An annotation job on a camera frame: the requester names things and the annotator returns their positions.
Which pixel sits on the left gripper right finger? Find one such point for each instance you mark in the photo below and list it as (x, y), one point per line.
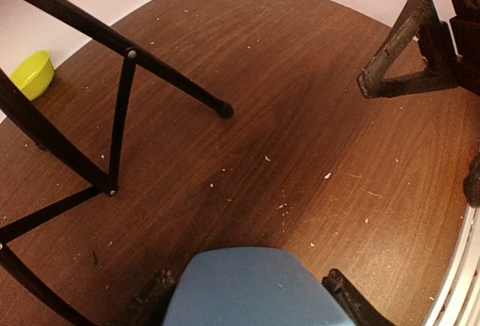
(356, 306)

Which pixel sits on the front aluminium rail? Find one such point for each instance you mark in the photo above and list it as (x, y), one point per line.
(457, 301)

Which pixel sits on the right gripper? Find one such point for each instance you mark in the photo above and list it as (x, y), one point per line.
(423, 54)

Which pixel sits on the blue metronome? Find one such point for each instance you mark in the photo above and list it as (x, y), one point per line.
(251, 286)

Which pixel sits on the black music stand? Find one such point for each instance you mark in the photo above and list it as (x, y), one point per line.
(100, 255)

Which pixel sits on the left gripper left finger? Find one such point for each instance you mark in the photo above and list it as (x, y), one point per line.
(150, 305)

